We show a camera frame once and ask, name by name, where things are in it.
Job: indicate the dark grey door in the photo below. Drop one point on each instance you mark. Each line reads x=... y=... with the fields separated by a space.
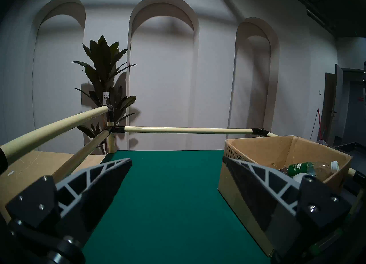
x=354 y=109

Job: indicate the tall dark green plant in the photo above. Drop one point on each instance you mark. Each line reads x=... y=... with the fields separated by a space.
x=104 y=54

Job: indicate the white plant label tag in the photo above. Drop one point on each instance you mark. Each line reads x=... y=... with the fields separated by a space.
x=106 y=95

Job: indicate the green topped work table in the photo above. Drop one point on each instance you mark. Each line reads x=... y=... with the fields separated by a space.
x=171 y=194

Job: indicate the green label plastic bottle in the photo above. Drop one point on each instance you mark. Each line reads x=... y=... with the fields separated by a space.
x=298 y=167

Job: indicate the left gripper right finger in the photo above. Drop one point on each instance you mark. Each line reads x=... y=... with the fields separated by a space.
x=286 y=203

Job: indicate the clear crushed plastic bottle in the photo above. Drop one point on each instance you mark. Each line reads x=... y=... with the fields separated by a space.
x=281 y=169

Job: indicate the brown cardboard storage box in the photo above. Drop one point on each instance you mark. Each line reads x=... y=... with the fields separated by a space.
x=266 y=150

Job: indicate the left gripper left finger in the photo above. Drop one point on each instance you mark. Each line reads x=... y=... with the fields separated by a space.
x=71 y=197

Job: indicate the clear plastic container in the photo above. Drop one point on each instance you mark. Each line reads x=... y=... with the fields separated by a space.
x=324 y=142

